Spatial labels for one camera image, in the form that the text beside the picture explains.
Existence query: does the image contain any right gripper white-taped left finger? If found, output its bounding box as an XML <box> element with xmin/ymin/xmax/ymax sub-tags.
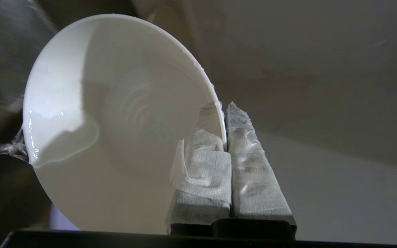
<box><xmin>165</xmin><ymin>102</ymin><xmax>233</xmax><ymax>235</ymax></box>

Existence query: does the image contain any small white bowl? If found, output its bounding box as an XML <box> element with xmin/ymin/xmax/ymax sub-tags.
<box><xmin>22</xmin><ymin>14</ymin><xmax>228</xmax><ymax>235</ymax></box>

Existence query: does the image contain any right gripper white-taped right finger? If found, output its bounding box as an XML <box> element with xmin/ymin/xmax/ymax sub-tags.
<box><xmin>225</xmin><ymin>101</ymin><xmax>297</xmax><ymax>228</ymax></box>

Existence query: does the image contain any clear poured water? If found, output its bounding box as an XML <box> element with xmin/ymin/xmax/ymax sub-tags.
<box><xmin>0</xmin><ymin>129</ymin><xmax>29</xmax><ymax>163</ymax></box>

